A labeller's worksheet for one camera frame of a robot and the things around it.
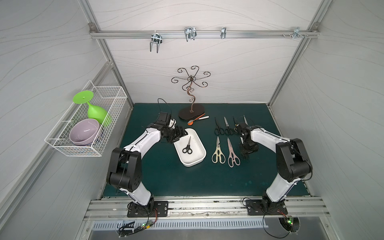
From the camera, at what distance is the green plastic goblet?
1.95 feet

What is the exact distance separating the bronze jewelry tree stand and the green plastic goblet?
425 millimetres

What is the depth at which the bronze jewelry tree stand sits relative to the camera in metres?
0.91
